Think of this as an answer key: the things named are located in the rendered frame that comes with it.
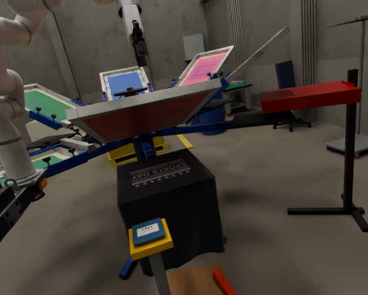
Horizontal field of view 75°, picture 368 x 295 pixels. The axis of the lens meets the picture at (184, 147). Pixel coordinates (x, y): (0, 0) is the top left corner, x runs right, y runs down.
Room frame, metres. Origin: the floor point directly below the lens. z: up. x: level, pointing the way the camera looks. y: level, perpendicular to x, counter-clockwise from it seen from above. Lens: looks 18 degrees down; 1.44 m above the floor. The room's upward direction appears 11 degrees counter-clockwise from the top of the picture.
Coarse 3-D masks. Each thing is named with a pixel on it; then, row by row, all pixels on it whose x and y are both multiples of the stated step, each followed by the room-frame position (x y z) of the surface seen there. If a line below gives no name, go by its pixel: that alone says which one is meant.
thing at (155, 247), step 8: (168, 232) 0.65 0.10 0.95; (160, 240) 0.62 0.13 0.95; (168, 240) 0.62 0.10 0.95; (136, 248) 0.61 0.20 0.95; (144, 248) 0.60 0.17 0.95; (152, 248) 0.60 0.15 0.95; (160, 248) 0.61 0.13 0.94; (168, 248) 0.61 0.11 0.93; (136, 256) 0.59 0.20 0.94; (144, 256) 0.60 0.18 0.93; (152, 256) 0.64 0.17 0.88; (160, 256) 0.65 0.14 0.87; (152, 264) 0.64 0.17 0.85; (160, 264) 0.65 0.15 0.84; (160, 272) 0.65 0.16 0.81; (160, 280) 0.64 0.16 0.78; (160, 288) 0.64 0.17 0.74; (168, 288) 0.65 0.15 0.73
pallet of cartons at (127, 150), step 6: (156, 138) 4.34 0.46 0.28; (162, 138) 4.37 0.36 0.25; (132, 144) 4.21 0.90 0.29; (156, 144) 4.34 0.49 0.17; (162, 144) 4.37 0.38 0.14; (114, 150) 4.10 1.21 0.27; (120, 150) 4.13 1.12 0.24; (126, 150) 4.16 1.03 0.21; (132, 150) 4.20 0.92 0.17; (162, 150) 4.35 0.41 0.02; (108, 156) 4.25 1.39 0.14; (114, 156) 4.09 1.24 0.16; (120, 156) 4.11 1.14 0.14; (126, 156) 4.45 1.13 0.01; (114, 162) 4.07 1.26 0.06; (120, 162) 4.13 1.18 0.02
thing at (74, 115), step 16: (208, 80) 0.97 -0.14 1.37; (144, 96) 0.91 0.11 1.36; (160, 96) 0.92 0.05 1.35; (176, 96) 0.93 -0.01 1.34; (208, 96) 1.06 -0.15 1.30; (80, 112) 0.86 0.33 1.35; (96, 112) 0.87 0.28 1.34; (112, 112) 0.90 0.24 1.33; (192, 112) 1.34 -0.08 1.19; (80, 128) 1.01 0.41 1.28
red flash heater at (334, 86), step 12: (324, 84) 1.91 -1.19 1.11; (336, 84) 1.81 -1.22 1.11; (348, 84) 1.71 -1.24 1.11; (264, 96) 1.90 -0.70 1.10; (276, 96) 1.81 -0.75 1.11; (288, 96) 1.72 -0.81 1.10; (300, 96) 1.64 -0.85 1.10; (312, 96) 1.61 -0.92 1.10; (324, 96) 1.59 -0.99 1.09; (336, 96) 1.56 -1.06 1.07; (348, 96) 1.54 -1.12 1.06; (360, 96) 1.52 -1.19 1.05; (264, 108) 1.70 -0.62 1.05; (276, 108) 1.68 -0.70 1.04; (288, 108) 1.65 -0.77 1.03; (300, 108) 1.63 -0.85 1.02
